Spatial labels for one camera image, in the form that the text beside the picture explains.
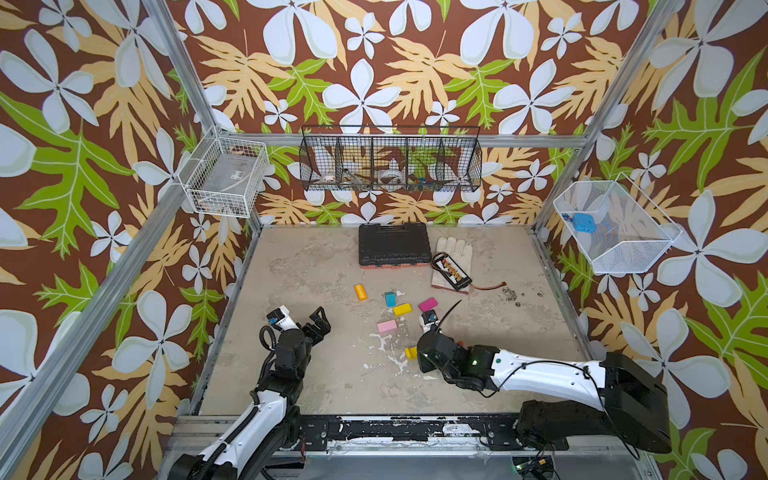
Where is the pink block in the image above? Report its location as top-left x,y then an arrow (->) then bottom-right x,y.
377,320 -> 398,335

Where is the magenta block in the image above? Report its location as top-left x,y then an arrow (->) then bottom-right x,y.
418,298 -> 438,312

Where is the yellow rectangular block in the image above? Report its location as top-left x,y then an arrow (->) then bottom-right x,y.
392,303 -> 413,317

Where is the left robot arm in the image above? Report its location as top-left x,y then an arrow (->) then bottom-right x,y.
168,305 -> 332,479

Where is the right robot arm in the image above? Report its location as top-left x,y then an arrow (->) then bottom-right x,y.
417,327 -> 672,454

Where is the orange cylinder block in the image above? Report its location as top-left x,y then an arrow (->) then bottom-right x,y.
354,284 -> 368,301

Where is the teal block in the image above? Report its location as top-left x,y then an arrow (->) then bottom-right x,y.
385,292 -> 397,308

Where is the black battery holder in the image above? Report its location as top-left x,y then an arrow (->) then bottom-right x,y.
430,252 -> 472,292

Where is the black tool case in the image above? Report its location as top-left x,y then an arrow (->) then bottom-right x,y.
358,223 -> 433,268

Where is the beige work glove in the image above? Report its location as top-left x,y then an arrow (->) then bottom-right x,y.
431,236 -> 473,294

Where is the blue object in basket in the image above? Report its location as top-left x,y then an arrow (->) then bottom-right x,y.
570,213 -> 597,234

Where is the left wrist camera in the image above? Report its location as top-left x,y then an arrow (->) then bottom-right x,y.
266,305 -> 300,332

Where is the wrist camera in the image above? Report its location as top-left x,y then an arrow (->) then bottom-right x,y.
419,309 -> 439,333
266,305 -> 300,332

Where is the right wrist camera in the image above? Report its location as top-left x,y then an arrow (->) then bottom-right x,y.
419,309 -> 439,333

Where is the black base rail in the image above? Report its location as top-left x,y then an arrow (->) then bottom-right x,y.
291,413 -> 569,452

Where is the black wire basket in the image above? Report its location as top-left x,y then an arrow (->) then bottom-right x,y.
298,125 -> 483,192

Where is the white wire basket left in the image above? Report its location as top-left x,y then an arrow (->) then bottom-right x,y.
179,128 -> 271,219

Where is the white wire basket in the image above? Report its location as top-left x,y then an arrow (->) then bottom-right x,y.
554,174 -> 683,276
179,128 -> 271,219

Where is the white wire basket right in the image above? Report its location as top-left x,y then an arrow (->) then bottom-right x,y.
554,174 -> 683,276

